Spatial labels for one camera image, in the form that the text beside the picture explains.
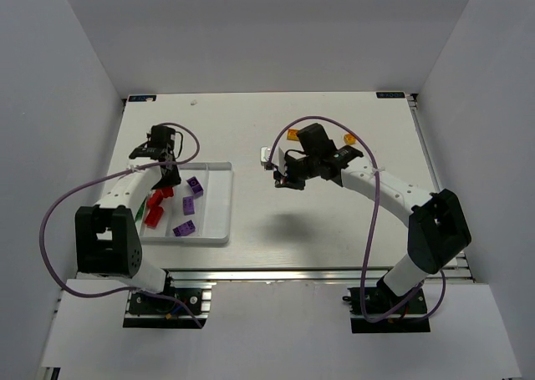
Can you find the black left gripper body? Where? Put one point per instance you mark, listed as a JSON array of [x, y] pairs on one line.
[[168, 176]]

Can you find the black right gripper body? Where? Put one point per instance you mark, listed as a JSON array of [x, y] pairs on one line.
[[290, 178]]

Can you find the red curved lego brick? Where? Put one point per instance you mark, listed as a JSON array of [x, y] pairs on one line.
[[155, 199]]

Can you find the purple paw print lego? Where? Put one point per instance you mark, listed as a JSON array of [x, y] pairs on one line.
[[195, 187]]

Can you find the orange 2x3 lego brick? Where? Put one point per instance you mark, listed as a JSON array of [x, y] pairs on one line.
[[292, 135]]

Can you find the red 2x4 lego brick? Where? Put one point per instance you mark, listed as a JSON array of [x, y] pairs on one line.
[[153, 217]]

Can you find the small orange lego brick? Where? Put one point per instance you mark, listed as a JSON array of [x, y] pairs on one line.
[[349, 139]]

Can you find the red rounded lego piece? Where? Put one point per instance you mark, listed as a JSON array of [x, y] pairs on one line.
[[167, 192]]

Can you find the purple lego brick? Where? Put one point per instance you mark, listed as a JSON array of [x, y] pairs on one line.
[[188, 205]]

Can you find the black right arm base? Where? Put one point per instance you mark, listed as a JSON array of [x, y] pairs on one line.
[[409, 318]]

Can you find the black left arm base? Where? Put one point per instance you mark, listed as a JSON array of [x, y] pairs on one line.
[[145, 312]]

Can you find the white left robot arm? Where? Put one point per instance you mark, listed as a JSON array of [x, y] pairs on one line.
[[107, 239]]

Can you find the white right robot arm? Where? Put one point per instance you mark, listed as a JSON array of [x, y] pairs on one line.
[[437, 227]]

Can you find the white divided sorting tray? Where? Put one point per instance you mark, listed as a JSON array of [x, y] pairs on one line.
[[213, 210]]

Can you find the green lego pile in tray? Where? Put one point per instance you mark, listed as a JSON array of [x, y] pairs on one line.
[[140, 212]]

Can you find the blue left table label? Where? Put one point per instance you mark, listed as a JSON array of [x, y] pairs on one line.
[[142, 98]]

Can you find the blue table label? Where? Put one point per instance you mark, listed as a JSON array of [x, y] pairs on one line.
[[142, 98], [390, 95]]

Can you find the blue right table label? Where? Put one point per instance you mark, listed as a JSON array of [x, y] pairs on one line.
[[390, 95]]

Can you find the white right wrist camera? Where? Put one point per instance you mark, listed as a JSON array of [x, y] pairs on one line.
[[273, 159]]

